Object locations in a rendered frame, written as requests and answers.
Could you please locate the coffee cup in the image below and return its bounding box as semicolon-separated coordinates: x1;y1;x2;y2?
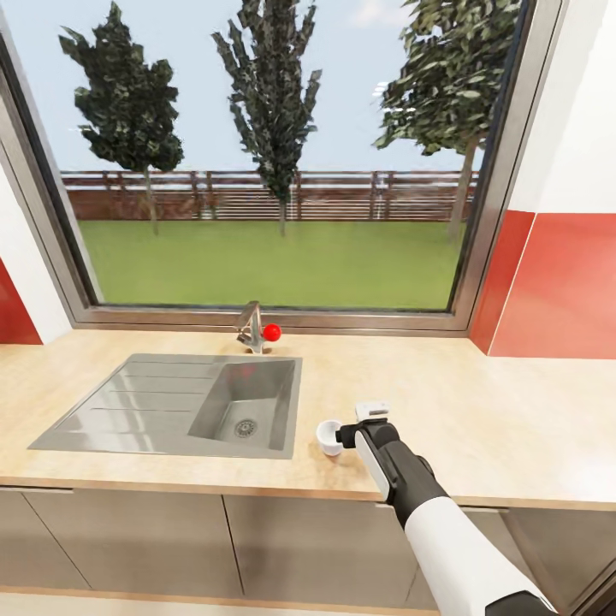
317;420;344;457

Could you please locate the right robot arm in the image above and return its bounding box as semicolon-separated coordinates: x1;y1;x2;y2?
335;401;564;616

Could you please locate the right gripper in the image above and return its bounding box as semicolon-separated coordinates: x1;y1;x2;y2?
335;422;365;449

